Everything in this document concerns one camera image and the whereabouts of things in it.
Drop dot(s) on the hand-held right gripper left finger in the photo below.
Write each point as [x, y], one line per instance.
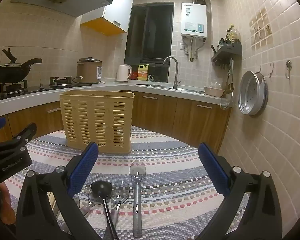
[83, 170]

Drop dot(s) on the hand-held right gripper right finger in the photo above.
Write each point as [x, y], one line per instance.
[212, 170]

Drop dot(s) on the black plastic ladle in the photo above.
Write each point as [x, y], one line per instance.
[101, 187]

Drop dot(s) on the yellow slotted plastic basket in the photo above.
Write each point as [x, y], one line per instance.
[97, 120]

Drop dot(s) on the person's left hand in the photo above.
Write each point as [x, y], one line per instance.
[3, 202]

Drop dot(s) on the striped woven tablecloth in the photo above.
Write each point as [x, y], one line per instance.
[170, 170]

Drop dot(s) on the black gas stove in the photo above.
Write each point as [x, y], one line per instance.
[40, 88]

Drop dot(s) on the wooden base cabinets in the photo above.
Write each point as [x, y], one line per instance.
[195, 122]

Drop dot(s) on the long clear plastic spoon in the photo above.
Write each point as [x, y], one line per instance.
[137, 205]

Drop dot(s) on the hanging metal ladle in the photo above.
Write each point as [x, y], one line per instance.
[227, 97]

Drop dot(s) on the pink bowl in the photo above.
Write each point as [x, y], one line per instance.
[213, 92]

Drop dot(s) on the round metal steamer tray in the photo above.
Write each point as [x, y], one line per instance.
[252, 93]

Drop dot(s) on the brown rice cooker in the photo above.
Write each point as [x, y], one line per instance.
[88, 71]

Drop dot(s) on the steel sink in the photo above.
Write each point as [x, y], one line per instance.
[165, 87]

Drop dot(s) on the steel kitchen faucet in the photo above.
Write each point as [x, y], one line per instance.
[175, 75]

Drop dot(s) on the white electric kettle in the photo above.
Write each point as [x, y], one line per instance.
[122, 73]

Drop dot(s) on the yellow detergent bottle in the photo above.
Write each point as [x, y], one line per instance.
[143, 73]

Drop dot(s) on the row of condiment bottles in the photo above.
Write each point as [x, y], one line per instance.
[233, 33]

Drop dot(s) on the dark window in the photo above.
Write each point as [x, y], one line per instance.
[150, 35]

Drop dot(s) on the white water heater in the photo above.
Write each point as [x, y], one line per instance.
[193, 17]

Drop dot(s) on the black wall spice rack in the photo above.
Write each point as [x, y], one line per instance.
[227, 52]

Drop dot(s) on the metal wall hook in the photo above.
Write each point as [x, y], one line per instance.
[288, 66]

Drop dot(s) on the white wall cabinet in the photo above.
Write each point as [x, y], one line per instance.
[117, 7]

